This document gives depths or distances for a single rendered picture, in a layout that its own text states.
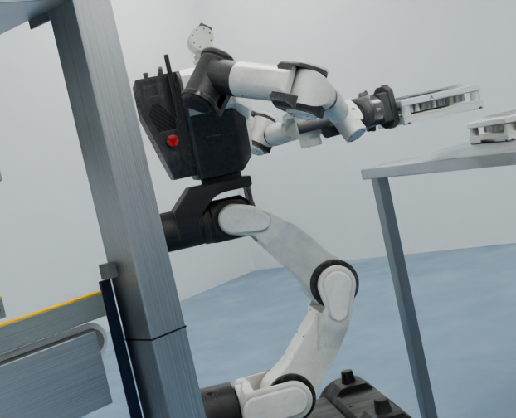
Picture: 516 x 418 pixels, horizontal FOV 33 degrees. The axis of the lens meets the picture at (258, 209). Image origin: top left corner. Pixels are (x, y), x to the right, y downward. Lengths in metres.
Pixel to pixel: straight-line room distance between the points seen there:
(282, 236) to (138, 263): 1.35
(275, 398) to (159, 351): 1.36
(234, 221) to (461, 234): 3.81
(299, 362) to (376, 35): 3.95
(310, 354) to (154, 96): 0.85
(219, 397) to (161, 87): 0.88
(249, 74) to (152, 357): 1.14
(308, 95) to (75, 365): 1.14
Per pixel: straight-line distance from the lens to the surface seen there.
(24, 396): 1.12
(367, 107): 2.40
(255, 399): 2.49
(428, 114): 2.53
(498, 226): 5.98
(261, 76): 2.14
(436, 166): 2.52
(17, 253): 5.46
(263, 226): 2.43
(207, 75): 2.24
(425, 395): 2.96
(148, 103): 2.39
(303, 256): 2.50
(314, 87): 2.12
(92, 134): 1.15
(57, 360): 1.14
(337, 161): 6.44
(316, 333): 2.54
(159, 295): 1.16
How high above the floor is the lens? 1.02
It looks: 4 degrees down
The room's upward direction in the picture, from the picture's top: 12 degrees counter-clockwise
